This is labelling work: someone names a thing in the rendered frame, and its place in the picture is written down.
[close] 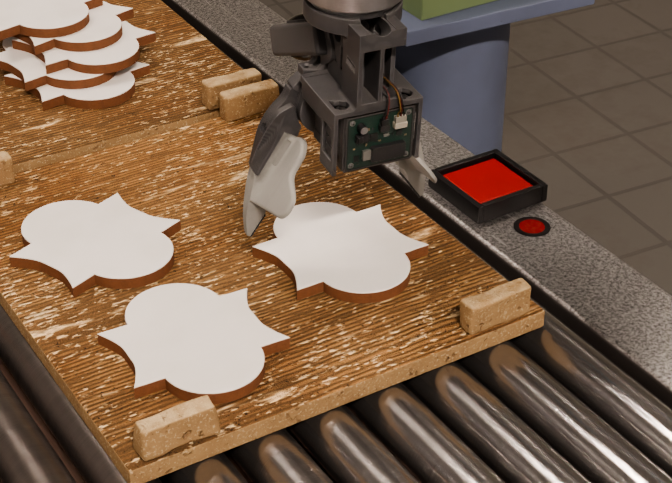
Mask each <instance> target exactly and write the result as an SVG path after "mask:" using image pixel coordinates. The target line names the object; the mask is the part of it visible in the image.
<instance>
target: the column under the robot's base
mask: <svg viewBox="0 0 672 483"><path fill-rule="evenodd" d="M594 3H595V0H497V1H493V2H489V3H486V4H482V5H478V6H475V7H471V8H467V9H463V10H460V11H456V12H452V13H449V14H445V15H441V16H437V17H434V18H430V19H426V20H423V21H422V20H420V19H418V18H417V17H415V16H414V15H412V14H410V13H409V12H407V11H406V10H404V9H403V8H402V18H401V20H400V21H401V22H402V23H403V24H404V25H405V26H406V27H407V40H406V45H404V46H399V47H396V57H395V68H396V69H397V70H398V71H399V73H400V74H401V75H402V76H403V77H404V78H405V79H406V80H407V81H408V82H409V83H410V84H411V85H412V86H413V87H414V88H415V89H416V90H417V91H418V92H419V93H420V94H421V95H422V96H423V107H422V118H424V119H425V120H427V121H428V122H429V123H431V124H432V125H434V126H435V127H436V128H438V129H439V130H441V131H442V132H443V133H445V134H446V135H448V136H449V137H450V138H452V139H453V140H455V141H456V142H457V143H459V144H460V145H462V146H463V147H464V148H466V149H467V150H469V151H470V152H471V153H473V154H474V155H478V154H481V153H484V152H487V151H492V150H494V149H498V150H499V151H500V152H501V150H502V136H503V122H504V108H505V93H506V79H507V65H508V51H509V37H510V23H513V22H518V21H522V20H526V19H531V18H535V17H540V16H544V15H548V14H553V13H557V12H562V11H566V10H570V9H575V8H579V7H584V6H588V5H592V4H594Z"/></svg>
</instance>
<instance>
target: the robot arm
mask: <svg viewBox="0 0 672 483"><path fill-rule="evenodd" d="M402 6H403V0H303V13H302V14H297V15H295V16H293V17H291V18H290V19H289V20H288V21H286V22H287V23H284V24H276V25H272V26H271V27H270V37H271V45H272V52H273V54H274V55H276V56H291V57H293V58H295V59H297V60H302V61H307V60H310V61H307V62H302V63H298V71H296V72H295V73H294V74H293V75H292V76H291V77H290V78H289V79H288V81H287V82H288V83H286V84H285V86H284V89H283V91H282V92H281V94H280V95H279V97H278V98H277V99H276V100H275V101H274V102H273V103H272V104H271V105H270V106H269V108H268V109H267V110H266V112H265V113H264V115H263V117H262V119H261V121H260V123H259V125H258V128H257V131H256V135H255V139H254V143H253V147H252V151H251V155H250V159H249V166H250V167H249V171H248V175H247V180H246V185H245V193H244V202H243V224H244V231H245V233H246V235H247V236H250V237H252V236H253V234H254V232H255V231H256V229H257V228H258V226H259V225H260V223H261V222H262V220H263V219H264V217H265V216H266V214H265V212H266V211H268V212H270V213H271V214H273V215H275V216H276V217H278V218H280V219H284V218H286V217H287V216H288V215H289V214H290V213H291V211H292V209H293V208H294V205H295V203H296V190H295V175H296V173H297V171H298V169H299V167H300V166H301V164H302V162H303V161H304V159H305V156H306V153H307V142H306V140H305V139H304V138H301V137H297V136H298V134H299V131H300V129H301V125H300V123H299V120H300V122H301V123H302V124H303V125H304V126H305V128H307V129H308V130H309V131H312V132H314V137H315V138H316V140H317V141H318V142H319V143H320V162H321V163H322V164H323V166H324V167H325V168H326V169H327V171H328V172H329V173H330V174H331V176H332V177H333V176H336V165H337V166H338V168H339V169H340V170H341V171H342V172H343V173H346V172H351V171H355V170H359V169H364V168H368V167H373V166H377V165H382V164H386V163H391V162H395V163H396V164H397V165H398V166H399V170H400V172H399V174H400V175H401V176H402V178H403V179H404V180H405V181H406V182H407V184H408V185H409V186H410V187H411V189H412V190H413V191H414V192H415V194H416V195H417V196H418V197H419V198H420V197H421V196H422V195H423V193H424V187H425V178H426V177H427V178H428V179H430V180H431V181H432V182H434V183H436V182H437V178H436V176H435V175H434V173H433V172H432V171H431V169H430V168H429V167H428V166H427V164H426V163H425V162H424V161H425V160H424V156H423V152H422V146H421V141H420V132H421V119H422V107H423V96H422V95H421V94H420V93H419V92H418V91H417V90H416V89H415V88H414V87H413V86H412V85H411V84H410V83H409V82H408V81H407V80H406V79H405V78H404V77H403V76H402V75H401V74H400V73H399V71H398V70H397V69H396V68H395V57H396V47H399V46H404V45H406V40H407V27H406V26H405V25H404V24H403V23H402V22H401V21H400V20H401V18H402ZM415 112H416V119H415ZM414 120H415V130H414Z"/></svg>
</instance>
